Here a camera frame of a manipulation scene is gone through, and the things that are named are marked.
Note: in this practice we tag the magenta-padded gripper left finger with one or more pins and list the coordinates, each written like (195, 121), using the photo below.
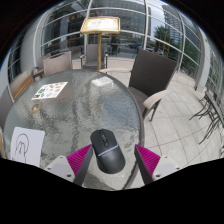
(78, 160)

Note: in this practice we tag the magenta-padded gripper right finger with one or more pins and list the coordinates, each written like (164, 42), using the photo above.
(149, 160)

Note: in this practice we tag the black computer mouse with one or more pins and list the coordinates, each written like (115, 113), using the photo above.
(108, 156)

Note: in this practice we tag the white mouse pad with drawing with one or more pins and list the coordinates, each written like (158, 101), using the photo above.
(31, 140)

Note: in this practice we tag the colourful laminated menu card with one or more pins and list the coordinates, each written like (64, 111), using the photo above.
(50, 90)

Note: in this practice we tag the dark metal outdoor table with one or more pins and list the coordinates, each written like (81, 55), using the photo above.
(213, 106)

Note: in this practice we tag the dark wicker armchair, beige arms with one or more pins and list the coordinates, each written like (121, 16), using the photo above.
(151, 73)

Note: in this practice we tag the gold menu stand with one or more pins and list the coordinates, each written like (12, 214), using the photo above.
(100, 25)

